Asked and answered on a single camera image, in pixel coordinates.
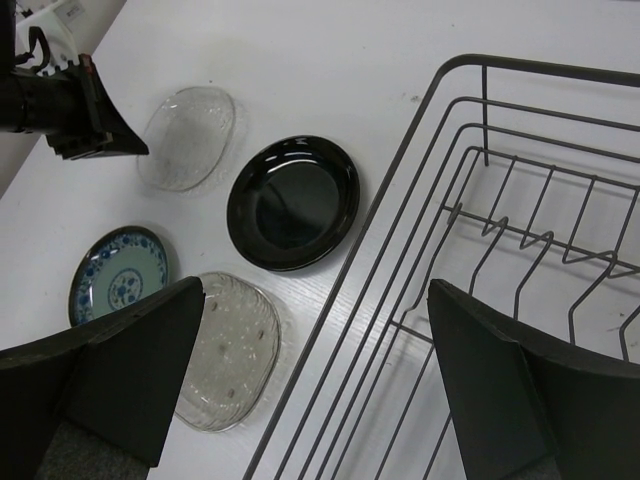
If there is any black glossy round plate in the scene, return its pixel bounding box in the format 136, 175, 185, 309
226, 135, 361, 272

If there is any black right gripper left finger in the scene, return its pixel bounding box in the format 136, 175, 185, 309
1, 277, 204, 479

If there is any smoky grey glass plate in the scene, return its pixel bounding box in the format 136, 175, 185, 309
175, 272, 281, 433

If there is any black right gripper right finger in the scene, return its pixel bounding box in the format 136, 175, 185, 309
427, 279, 639, 479

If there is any grey wire dish rack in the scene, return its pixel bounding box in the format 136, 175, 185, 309
244, 54, 639, 479

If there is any blue floral ceramic plate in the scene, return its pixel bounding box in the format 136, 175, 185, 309
67, 226, 170, 327

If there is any clear textured glass plate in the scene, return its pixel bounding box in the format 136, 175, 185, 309
136, 86, 236, 192

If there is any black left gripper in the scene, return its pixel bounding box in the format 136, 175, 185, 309
1, 54, 149, 160

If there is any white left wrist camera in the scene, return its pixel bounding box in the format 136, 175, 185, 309
16, 1, 85, 76

